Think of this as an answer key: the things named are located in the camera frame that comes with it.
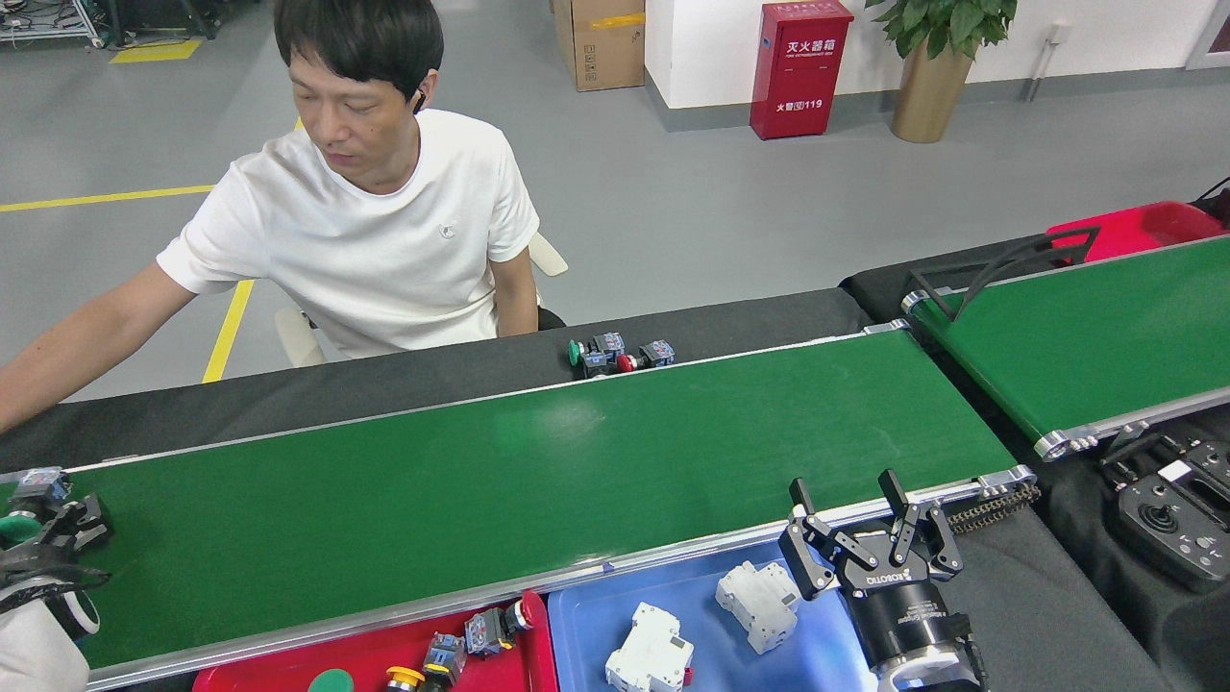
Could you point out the green push button switch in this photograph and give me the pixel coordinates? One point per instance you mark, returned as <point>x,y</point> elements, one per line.
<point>38,485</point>
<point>601,351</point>
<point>332,682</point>

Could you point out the brown cardboard box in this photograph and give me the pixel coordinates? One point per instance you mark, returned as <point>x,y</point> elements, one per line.
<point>601,48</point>

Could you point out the blue plastic bin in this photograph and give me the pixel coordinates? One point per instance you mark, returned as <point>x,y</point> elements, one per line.
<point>586,615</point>

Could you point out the person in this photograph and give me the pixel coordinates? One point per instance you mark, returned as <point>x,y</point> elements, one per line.
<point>365,259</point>

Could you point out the potted plant gold pot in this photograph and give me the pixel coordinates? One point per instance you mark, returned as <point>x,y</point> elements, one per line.
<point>927,96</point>

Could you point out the red plastic bin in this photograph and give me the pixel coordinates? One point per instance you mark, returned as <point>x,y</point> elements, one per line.
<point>288,663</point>
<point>1134,231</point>

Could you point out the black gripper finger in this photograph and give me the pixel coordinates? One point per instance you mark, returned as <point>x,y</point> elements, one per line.
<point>82,524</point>
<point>807,562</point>
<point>932,543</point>

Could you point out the red fire extinguisher box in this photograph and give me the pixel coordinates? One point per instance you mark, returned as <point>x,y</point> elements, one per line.
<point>802,77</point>

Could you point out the person's right forearm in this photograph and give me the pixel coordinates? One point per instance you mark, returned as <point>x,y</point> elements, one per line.
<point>77,356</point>

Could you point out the yellow push button switch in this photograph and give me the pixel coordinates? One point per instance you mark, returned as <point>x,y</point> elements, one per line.
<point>404,678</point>

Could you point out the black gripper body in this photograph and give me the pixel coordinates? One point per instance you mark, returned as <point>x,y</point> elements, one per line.
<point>29,577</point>
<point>903,615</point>

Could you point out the short green conveyor belt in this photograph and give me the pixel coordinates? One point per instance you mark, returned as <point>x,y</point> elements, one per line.
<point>1086,336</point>

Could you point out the white wall conduit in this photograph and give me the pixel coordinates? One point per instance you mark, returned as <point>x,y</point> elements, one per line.
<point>1043,62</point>

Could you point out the black remote controller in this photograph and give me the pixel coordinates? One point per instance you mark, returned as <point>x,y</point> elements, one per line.
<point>1172,524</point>

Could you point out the white circuit breaker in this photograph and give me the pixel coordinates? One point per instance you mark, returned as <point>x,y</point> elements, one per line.
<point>649,654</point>
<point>759,605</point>

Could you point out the grey office chair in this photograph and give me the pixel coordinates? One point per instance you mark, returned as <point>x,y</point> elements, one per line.
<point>293,336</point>

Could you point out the red push button switch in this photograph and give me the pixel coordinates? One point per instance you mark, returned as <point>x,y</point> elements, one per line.
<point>490,630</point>
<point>653,354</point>
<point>444,658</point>

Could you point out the black equipment stand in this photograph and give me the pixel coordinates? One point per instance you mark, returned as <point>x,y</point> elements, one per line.
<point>173,14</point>

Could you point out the long green conveyor belt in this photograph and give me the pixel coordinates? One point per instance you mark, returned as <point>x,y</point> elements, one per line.
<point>480,500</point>

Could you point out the black earpiece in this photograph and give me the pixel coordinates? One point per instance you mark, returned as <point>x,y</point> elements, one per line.
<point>420,101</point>

